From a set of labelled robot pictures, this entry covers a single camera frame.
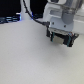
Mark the black kcup holder drawer box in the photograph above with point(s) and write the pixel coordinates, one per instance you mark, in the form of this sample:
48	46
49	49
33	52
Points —
67	40

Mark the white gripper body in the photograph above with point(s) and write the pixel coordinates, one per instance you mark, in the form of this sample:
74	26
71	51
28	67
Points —
65	17

